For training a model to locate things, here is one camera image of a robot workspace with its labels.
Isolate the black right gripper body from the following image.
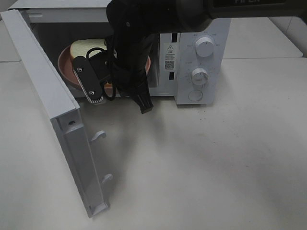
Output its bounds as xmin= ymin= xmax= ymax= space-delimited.
xmin=110 ymin=33 xmax=155 ymax=93

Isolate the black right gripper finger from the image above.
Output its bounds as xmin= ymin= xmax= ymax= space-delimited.
xmin=116 ymin=84 xmax=129 ymax=96
xmin=130 ymin=86 xmax=153 ymax=114

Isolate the white bread sandwich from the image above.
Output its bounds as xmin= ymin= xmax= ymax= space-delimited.
xmin=70 ymin=39 xmax=107 ymax=61

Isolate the round white door button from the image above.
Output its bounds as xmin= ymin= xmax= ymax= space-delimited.
xmin=188 ymin=90 xmax=203 ymax=102

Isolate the pink round plate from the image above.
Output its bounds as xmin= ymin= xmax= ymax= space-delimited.
xmin=58 ymin=44 xmax=152 ymax=98

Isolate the white microwave door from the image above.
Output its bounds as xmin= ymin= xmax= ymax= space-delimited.
xmin=1 ymin=10 xmax=108 ymax=218

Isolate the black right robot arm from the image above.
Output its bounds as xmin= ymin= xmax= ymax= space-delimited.
xmin=106 ymin=0 xmax=307 ymax=113

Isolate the warning label sticker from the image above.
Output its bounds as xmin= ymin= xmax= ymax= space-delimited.
xmin=163 ymin=43 xmax=179 ymax=71

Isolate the white microwave oven body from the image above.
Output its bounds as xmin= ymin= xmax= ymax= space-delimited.
xmin=9 ymin=0 xmax=231 ymax=105

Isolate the lower white timer knob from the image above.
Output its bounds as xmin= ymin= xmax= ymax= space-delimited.
xmin=191 ymin=68 xmax=208 ymax=86

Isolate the upper white power knob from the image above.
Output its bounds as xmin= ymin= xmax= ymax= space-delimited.
xmin=195 ymin=35 xmax=215 ymax=58

